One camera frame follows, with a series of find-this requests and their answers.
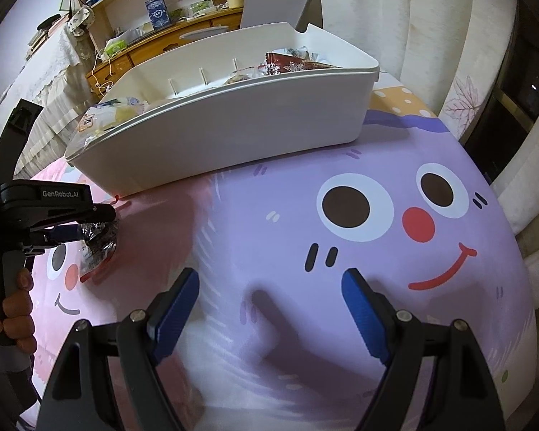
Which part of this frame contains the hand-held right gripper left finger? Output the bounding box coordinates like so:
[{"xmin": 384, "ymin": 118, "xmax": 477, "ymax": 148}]
[{"xmin": 36, "ymin": 268, "xmax": 201, "ymax": 431}]

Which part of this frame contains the white floral curtain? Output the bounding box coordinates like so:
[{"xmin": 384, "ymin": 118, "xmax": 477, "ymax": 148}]
[{"xmin": 317, "ymin": 0, "xmax": 539, "ymax": 315}]

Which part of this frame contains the dark brownie packet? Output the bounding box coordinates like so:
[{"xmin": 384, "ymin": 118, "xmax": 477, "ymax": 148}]
[{"xmin": 78, "ymin": 220, "xmax": 120, "ymax": 281}]

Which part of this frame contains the stack of books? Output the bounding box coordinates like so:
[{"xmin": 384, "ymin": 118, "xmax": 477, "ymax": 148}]
[{"xmin": 27, "ymin": 15, "xmax": 68, "ymax": 50}]

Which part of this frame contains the person's left hand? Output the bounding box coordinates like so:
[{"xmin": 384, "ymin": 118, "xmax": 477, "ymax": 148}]
[{"xmin": 2, "ymin": 268, "xmax": 37, "ymax": 355}]

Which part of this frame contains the white plastic storage box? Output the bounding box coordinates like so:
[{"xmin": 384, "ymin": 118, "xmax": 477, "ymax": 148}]
[{"xmin": 65, "ymin": 22, "xmax": 380, "ymax": 189}]

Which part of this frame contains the white silver snack packet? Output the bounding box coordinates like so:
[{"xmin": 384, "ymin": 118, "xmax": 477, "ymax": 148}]
[{"xmin": 272, "ymin": 45, "xmax": 324, "ymax": 61}]

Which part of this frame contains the cartoon printed tablecloth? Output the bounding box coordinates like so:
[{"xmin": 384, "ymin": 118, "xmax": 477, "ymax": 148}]
[{"xmin": 27, "ymin": 69, "xmax": 537, "ymax": 431}]

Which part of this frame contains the wooden desk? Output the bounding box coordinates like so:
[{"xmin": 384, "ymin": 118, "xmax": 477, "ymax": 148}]
[{"xmin": 86, "ymin": 6, "xmax": 245, "ymax": 99}]

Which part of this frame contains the floral fabric bag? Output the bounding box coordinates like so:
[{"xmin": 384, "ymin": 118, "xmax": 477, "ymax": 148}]
[{"xmin": 67, "ymin": 6, "xmax": 95, "ymax": 37}]

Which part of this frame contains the white lace cover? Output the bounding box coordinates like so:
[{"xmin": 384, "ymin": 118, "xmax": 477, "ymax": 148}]
[{"xmin": 0, "ymin": 31, "xmax": 109, "ymax": 180}]

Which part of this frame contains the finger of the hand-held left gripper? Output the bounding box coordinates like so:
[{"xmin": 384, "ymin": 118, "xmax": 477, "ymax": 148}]
[
  {"xmin": 49, "ymin": 203, "xmax": 118, "ymax": 231},
  {"xmin": 29, "ymin": 226, "xmax": 88, "ymax": 249}
]

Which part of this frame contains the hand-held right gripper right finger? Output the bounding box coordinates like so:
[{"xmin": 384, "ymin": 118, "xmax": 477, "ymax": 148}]
[{"xmin": 341, "ymin": 268, "xmax": 506, "ymax": 431}]

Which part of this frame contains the white charger cable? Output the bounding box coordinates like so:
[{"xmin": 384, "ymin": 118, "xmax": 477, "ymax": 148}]
[{"xmin": 92, "ymin": 60, "xmax": 115, "ymax": 95}]

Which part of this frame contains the blue gift bag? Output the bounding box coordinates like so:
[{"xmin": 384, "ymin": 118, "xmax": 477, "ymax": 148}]
[{"xmin": 144, "ymin": 0, "xmax": 170, "ymax": 28}]

